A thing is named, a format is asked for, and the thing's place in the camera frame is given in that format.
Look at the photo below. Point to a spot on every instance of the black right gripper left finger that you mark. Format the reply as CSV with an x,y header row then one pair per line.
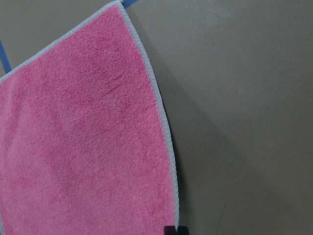
x,y
169,230

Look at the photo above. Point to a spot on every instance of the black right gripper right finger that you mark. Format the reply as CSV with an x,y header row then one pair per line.
x,y
182,230

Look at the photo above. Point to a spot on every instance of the pink and grey towel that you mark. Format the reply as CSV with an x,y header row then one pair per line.
x,y
85,145

